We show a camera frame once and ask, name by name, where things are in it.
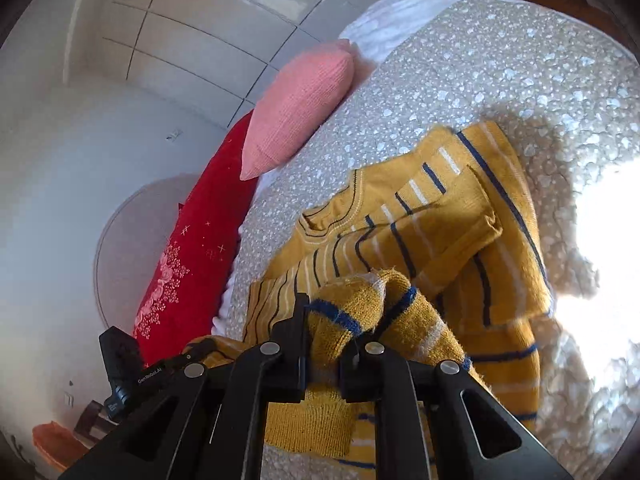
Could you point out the dark stool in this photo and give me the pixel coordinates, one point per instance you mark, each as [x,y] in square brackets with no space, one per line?
[92,422]

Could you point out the grey spotted blanket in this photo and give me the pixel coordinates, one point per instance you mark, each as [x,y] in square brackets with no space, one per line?
[475,60]

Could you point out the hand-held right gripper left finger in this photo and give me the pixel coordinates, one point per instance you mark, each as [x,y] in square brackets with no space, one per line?
[291,345]

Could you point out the white bed sheet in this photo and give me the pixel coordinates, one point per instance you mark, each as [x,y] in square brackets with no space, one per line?
[385,25]

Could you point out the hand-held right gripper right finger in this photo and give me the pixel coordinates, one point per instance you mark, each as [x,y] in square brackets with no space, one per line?
[395,385]

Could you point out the pink knitted pillow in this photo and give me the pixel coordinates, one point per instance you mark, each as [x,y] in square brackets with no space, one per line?
[295,110]

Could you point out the white wall socket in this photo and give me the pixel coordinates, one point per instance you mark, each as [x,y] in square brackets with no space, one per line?
[68,400]

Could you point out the red embroidered pillow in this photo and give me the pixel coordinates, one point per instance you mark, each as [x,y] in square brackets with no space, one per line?
[200,240]

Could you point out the yellow striped knit sweater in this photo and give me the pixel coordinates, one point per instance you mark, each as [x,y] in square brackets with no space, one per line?
[450,230]

